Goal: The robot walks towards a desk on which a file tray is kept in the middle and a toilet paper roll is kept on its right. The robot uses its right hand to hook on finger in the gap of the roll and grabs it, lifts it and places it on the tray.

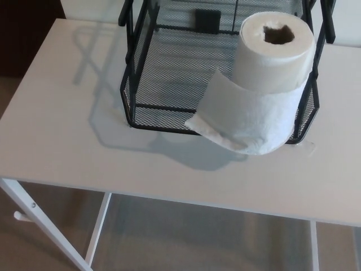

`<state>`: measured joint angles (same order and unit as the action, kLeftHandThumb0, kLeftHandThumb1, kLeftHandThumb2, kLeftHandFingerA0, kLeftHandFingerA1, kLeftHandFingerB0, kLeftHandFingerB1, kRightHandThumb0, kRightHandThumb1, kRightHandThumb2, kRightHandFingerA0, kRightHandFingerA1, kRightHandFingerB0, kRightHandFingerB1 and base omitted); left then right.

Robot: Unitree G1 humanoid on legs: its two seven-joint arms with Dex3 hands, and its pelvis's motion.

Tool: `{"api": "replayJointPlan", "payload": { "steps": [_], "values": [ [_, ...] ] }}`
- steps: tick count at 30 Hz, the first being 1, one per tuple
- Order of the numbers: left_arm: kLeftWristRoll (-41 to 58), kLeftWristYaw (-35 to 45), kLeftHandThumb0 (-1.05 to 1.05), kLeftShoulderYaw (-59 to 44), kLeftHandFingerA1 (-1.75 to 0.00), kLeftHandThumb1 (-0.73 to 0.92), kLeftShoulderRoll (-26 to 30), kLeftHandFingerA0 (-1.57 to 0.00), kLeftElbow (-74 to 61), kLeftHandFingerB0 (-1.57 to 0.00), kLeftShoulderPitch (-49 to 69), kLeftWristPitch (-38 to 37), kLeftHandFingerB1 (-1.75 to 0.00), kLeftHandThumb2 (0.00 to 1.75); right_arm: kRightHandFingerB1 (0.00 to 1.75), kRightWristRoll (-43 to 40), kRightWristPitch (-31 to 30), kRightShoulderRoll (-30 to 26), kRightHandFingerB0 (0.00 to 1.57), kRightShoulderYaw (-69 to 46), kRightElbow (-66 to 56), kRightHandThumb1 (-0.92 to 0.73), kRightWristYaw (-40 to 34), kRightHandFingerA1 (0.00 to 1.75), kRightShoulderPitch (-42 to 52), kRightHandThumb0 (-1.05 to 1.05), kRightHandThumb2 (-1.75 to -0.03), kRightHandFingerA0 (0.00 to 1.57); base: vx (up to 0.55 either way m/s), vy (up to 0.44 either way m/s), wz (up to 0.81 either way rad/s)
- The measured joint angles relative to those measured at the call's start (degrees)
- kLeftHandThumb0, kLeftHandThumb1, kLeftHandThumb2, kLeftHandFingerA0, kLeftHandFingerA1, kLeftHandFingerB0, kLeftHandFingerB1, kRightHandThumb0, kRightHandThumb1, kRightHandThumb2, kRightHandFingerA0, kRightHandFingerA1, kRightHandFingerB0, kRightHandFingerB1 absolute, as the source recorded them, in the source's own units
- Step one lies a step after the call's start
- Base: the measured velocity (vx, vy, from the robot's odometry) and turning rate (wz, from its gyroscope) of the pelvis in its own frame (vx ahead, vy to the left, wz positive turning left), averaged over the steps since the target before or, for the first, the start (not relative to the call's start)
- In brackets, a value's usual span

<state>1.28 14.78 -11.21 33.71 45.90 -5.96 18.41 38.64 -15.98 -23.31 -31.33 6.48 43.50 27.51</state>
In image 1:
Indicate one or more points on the white toilet paper roll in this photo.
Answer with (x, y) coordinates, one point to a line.
(262, 67)

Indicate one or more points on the black mesh file tray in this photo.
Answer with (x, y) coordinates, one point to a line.
(158, 124)

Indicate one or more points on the dark brown furniture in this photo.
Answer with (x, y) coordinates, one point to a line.
(25, 34)

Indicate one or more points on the white metal desk frame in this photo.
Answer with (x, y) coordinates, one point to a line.
(28, 201)

